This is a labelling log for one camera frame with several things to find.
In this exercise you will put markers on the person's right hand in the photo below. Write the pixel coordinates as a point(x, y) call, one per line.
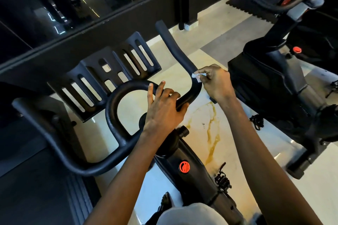
point(217, 82)

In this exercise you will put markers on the person's left hand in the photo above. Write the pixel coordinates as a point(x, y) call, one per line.
point(163, 112)

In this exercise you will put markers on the small white wipe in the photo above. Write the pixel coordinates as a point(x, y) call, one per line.
point(196, 76)

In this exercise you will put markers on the black treadmill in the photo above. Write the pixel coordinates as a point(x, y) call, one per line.
point(37, 180)

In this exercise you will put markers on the person's right forearm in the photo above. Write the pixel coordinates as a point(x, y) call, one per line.
point(264, 169)

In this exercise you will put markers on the person's left forearm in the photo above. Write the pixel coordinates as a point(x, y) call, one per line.
point(121, 185)

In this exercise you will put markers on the person's bare foot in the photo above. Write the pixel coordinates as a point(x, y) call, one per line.
point(165, 204)

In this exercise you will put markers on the black interlocking foam mat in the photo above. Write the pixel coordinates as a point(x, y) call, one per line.
point(259, 0)

